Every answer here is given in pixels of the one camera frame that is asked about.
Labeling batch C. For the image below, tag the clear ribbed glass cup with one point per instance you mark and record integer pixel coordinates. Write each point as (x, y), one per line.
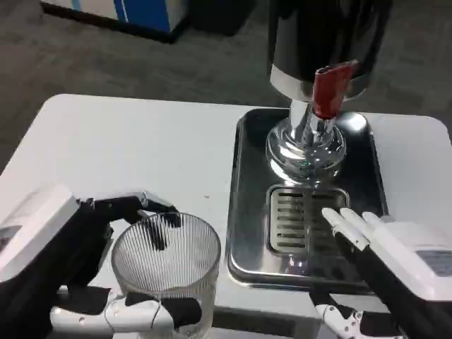
(190, 268)

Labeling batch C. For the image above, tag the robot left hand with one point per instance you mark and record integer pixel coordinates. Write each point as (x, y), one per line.
(35, 268)

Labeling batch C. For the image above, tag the slotted steel drip grid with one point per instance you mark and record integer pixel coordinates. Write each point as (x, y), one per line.
(287, 226)

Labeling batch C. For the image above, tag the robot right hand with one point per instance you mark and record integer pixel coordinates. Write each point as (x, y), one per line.
(406, 275)

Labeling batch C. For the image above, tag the black and chrome drink dispenser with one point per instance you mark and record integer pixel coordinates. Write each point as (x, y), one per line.
(300, 39)

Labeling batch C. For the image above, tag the steel drip tray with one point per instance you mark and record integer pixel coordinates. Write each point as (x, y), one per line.
(247, 197)

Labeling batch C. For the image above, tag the red tap lever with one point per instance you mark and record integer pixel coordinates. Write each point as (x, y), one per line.
(330, 92)

